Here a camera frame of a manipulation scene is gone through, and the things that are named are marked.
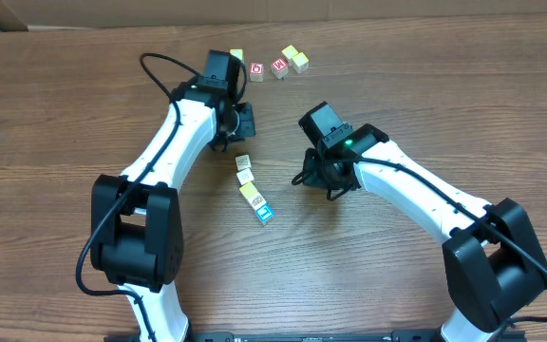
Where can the white block yellow sides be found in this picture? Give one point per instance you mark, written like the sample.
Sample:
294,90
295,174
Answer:
257,201

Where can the red block letter E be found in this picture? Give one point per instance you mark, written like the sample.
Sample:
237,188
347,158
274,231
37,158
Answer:
279,68

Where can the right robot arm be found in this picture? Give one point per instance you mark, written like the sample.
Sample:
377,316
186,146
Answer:
494,264

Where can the red block letter O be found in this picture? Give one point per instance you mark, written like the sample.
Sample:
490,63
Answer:
256,73

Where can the yellow block back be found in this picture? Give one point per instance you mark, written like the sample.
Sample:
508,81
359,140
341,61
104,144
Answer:
288,53

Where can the white picture block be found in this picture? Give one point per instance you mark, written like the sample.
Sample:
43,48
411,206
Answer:
243,162

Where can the cardboard box wall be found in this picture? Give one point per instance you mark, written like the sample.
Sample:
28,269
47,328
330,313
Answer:
23,14

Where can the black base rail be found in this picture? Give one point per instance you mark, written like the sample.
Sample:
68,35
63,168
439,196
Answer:
395,336

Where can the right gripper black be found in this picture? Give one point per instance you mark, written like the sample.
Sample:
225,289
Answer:
311,169

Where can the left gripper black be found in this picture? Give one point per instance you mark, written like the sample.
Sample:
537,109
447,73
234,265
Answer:
243,121

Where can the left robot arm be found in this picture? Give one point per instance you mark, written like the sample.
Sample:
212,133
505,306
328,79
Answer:
135,245

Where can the white block blue letter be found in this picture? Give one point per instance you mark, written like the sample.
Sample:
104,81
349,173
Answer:
265,214

